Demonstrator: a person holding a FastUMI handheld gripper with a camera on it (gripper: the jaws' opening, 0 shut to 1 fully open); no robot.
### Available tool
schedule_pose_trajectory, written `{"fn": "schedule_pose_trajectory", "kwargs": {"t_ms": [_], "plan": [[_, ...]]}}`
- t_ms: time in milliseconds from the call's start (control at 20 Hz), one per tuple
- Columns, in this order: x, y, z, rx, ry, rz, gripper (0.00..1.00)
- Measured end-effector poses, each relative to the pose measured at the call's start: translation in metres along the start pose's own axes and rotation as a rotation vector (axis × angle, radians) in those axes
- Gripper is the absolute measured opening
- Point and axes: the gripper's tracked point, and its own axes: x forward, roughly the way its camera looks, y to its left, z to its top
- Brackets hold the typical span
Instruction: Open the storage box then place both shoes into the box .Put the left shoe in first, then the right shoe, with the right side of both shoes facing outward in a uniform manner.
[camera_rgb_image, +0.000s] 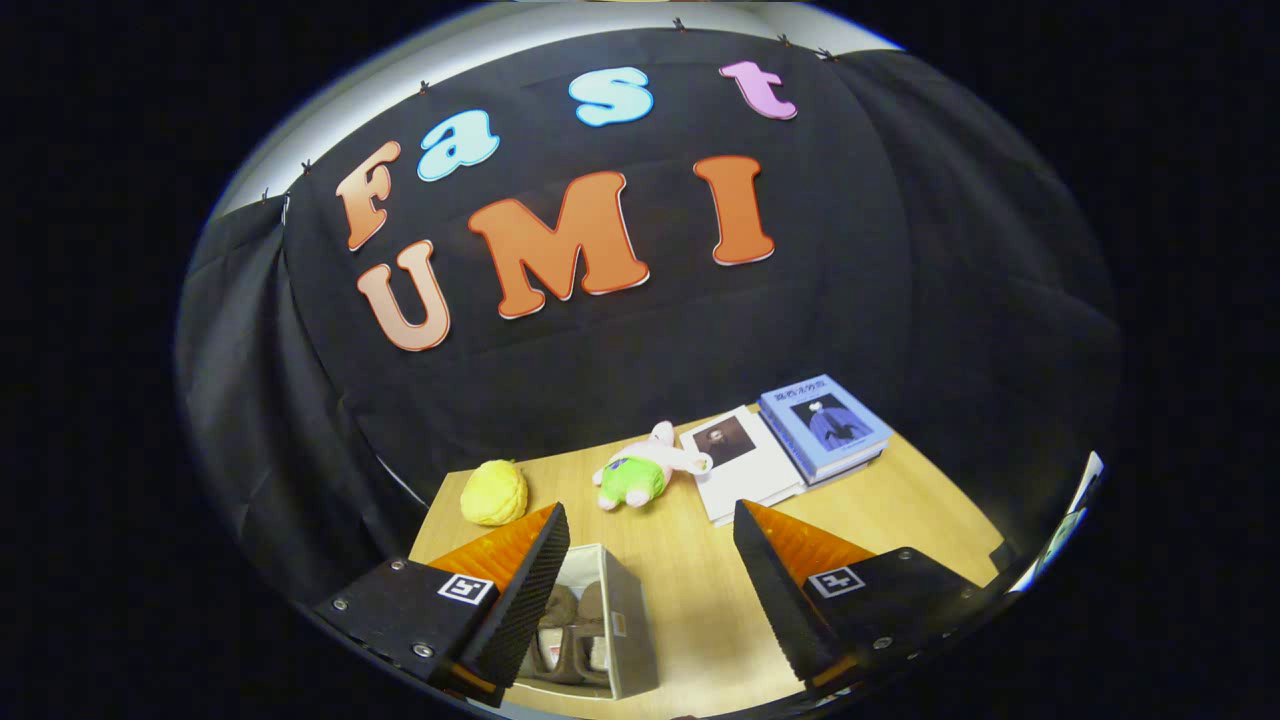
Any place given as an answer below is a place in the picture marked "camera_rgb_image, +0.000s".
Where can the beige grey fabric storage box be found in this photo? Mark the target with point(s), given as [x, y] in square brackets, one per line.
[630, 640]

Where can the yellow round plush toy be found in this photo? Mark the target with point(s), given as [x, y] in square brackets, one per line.
[495, 493]

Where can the white printed sheet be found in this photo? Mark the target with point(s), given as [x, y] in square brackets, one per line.
[1085, 480]

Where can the white book with portrait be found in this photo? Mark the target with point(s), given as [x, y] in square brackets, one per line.
[755, 480]

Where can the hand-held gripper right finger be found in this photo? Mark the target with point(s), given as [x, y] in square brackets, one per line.
[775, 600]

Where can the blue book with figure cover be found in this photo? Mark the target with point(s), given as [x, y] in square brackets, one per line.
[790, 410]

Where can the green pink plush toy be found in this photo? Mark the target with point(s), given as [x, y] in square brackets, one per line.
[635, 480]

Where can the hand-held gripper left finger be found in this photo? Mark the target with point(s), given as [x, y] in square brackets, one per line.
[525, 610]

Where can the brown fuzzy shoe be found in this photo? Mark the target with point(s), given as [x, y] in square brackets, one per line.
[555, 610]
[593, 605]

